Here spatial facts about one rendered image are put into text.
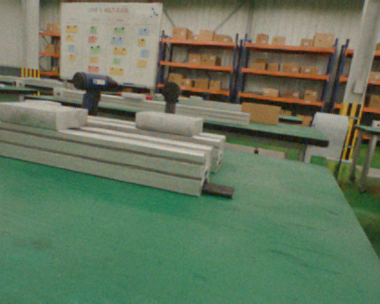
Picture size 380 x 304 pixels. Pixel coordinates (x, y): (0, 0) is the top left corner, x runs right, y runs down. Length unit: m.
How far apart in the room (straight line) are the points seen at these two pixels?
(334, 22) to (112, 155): 10.92
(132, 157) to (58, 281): 0.31
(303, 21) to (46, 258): 11.10
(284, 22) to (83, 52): 8.25
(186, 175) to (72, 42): 3.97
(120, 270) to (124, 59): 3.65
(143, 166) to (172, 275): 0.29
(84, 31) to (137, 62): 0.90
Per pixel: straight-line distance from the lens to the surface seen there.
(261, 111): 2.49
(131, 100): 2.34
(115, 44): 4.00
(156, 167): 0.56
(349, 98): 6.21
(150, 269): 0.34
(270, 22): 11.32
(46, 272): 0.35
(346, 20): 11.34
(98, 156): 0.62
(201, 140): 0.72
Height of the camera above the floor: 0.98
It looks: 12 degrees down
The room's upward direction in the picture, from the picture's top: 7 degrees clockwise
